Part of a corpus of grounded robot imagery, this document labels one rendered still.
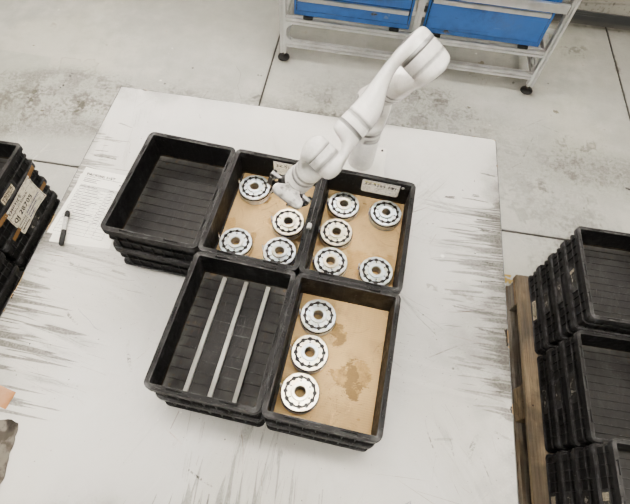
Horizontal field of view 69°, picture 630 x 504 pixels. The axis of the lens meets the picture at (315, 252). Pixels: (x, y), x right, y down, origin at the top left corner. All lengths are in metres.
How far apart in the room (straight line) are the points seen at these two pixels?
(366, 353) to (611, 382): 1.10
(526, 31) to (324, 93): 1.26
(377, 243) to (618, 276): 1.10
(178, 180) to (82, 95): 1.81
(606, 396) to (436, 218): 0.93
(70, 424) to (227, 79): 2.37
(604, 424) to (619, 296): 0.49
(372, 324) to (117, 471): 0.80
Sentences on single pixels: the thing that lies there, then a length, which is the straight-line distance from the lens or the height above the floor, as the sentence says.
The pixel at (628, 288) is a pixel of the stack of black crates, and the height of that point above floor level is 0.49.
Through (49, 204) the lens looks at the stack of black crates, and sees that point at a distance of 2.51.
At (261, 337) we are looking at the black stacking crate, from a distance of 1.34.
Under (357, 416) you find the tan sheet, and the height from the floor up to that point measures 0.83.
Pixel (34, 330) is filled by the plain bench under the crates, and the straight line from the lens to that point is 1.68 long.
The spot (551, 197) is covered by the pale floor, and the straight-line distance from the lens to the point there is 3.00.
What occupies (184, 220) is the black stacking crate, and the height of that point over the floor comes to 0.83.
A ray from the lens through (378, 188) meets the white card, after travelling 1.54.
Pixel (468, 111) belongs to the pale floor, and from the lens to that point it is 3.26.
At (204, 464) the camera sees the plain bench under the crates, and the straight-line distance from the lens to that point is 1.42.
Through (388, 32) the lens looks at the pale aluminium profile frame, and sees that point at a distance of 3.20.
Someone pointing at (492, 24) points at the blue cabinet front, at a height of 0.43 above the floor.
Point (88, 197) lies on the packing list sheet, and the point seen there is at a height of 0.70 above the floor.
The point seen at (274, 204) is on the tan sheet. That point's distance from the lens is 1.55.
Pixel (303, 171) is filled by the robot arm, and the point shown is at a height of 1.21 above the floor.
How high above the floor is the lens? 2.09
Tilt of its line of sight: 60 degrees down
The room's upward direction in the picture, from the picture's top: 5 degrees clockwise
